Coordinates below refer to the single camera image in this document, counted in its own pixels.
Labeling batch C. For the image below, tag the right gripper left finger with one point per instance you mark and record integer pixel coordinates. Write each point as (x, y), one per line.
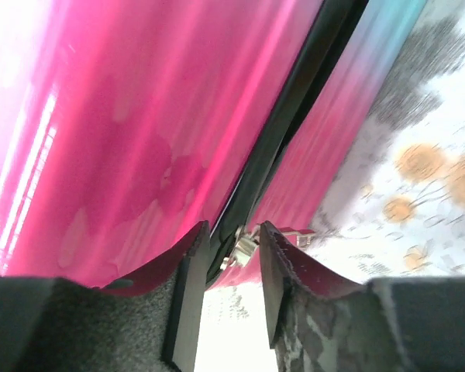
(149, 321)

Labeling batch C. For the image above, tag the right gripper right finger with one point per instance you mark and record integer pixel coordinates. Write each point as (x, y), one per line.
(318, 320)

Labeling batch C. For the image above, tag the black zipper pull tab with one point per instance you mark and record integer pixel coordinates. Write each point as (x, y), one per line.
(246, 244)

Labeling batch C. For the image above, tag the pink and teal suitcase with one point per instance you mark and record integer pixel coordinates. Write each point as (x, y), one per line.
(123, 123)

